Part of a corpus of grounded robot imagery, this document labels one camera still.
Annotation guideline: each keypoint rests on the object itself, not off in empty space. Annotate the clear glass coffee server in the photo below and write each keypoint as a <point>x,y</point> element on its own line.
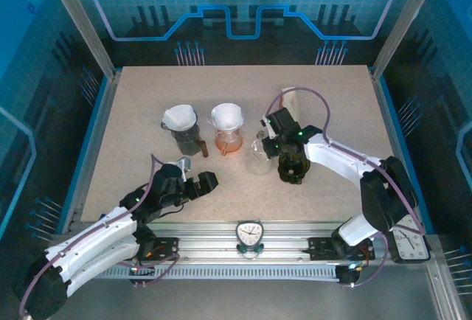
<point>258,163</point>

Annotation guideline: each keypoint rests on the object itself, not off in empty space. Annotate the dark green coffee dripper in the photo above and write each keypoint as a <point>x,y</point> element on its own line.
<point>295,172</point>

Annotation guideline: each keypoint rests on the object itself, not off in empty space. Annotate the pink glass coffee server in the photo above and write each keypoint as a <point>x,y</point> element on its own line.
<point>230,146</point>

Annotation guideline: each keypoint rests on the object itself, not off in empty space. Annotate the clear plastic coffee dripper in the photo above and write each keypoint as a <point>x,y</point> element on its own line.
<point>229,133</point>

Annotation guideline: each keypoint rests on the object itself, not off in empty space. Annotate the grey glass coffee server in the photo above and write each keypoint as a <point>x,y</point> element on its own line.
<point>186,144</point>

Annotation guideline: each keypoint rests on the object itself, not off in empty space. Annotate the grey plastic coffee dripper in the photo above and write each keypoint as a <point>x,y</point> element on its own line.
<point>191,130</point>

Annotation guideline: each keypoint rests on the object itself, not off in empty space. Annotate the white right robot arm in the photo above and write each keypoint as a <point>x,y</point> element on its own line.
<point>339,159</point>

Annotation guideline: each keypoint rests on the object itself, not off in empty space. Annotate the orange coffee filter package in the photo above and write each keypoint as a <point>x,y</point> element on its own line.
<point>293,104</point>

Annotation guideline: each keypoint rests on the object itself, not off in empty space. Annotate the small white green alarm clock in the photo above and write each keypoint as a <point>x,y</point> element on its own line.
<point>250,233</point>

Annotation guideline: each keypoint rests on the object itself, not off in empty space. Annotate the blue table edge strip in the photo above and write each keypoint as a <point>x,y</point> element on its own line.
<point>395,132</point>
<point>96,135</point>

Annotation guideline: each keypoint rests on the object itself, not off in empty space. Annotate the black framed white clock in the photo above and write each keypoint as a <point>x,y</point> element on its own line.
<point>409,242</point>

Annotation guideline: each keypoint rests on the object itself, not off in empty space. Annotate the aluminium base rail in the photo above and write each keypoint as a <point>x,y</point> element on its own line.
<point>206,239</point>

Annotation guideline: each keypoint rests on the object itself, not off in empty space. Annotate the aluminium frame post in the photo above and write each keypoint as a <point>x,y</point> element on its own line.
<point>405,14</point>
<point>79,21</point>

